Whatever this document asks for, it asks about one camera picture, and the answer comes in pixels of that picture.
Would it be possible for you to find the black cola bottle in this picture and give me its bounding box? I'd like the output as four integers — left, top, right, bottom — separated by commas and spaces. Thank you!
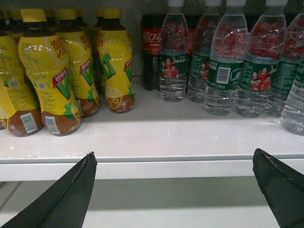
141, 14, 165, 91

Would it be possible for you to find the yellow lemon tea bottle front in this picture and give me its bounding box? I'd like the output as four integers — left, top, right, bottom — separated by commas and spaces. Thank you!
18, 9, 81, 136

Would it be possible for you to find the yellow lemon tea bottle middle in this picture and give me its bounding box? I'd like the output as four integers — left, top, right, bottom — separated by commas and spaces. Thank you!
55, 9, 100, 117

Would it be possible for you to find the water bottle barcode label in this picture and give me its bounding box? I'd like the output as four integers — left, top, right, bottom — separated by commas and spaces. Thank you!
204, 0, 248, 116

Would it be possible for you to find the water bottle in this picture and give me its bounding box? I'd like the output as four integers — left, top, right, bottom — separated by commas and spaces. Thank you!
159, 0, 189, 102
266, 12, 304, 117
188, 0, 221, 104
235, 0, 287, 117

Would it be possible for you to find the water bottle edge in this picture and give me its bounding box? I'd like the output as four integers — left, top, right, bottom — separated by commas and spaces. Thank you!
280, 56, 304, 136

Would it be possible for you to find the yellow lemon tea bottle left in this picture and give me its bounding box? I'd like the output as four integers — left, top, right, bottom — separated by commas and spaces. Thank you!
0, 11, 43, 137

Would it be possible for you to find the white shelf board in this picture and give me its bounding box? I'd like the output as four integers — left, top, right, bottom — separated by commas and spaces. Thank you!
0, 79, 304, 181

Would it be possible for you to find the yellow lemon tea bottle right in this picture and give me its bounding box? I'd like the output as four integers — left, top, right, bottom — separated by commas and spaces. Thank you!
95, 8, 135, 114

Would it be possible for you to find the water bottle far left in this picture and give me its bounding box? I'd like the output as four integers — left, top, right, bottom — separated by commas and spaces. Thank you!
159, 0, 189, 102

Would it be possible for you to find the yellow lemon tea bottle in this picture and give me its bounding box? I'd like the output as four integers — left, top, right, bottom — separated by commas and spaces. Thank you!
0, 11, 43, 137
55, 9, 100, 117
95, 8, 135, 114
18, 9, 81, 136

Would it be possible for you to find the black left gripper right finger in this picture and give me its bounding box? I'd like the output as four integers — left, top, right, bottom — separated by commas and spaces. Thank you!
253, 149, 304, 228

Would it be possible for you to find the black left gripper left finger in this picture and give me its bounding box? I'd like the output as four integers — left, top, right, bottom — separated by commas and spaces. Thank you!
2, 152, 97, 228

